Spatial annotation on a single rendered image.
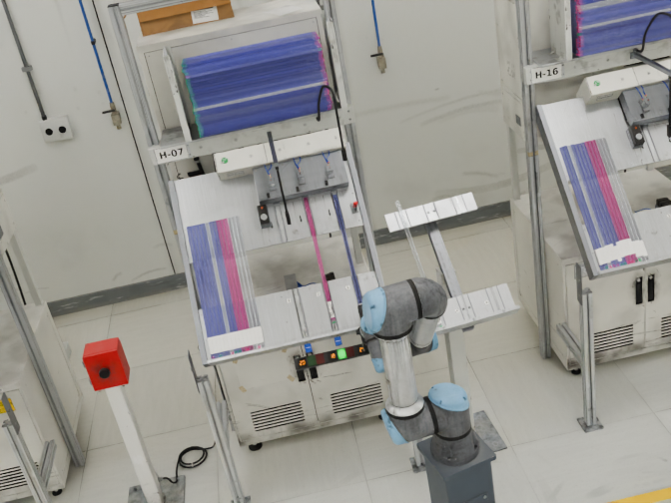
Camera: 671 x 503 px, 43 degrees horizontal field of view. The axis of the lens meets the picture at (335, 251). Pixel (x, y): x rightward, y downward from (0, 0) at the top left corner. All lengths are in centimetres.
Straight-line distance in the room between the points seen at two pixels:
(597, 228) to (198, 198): 149
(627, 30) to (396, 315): 161
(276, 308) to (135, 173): 197
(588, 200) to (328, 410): 137
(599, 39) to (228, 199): 151
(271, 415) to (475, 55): 236
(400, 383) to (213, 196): 115
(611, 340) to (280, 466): 151
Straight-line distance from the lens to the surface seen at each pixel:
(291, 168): 316
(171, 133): 331
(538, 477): 344
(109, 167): 485
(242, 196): 321
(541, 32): 351
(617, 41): 343
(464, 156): 503
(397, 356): 241
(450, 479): 270
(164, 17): 342
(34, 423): 367
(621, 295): 373
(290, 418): 364
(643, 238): 333
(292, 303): 308
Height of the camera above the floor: 239
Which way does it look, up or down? 28 degrees down
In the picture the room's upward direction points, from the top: 11 degrees counter-clockwise
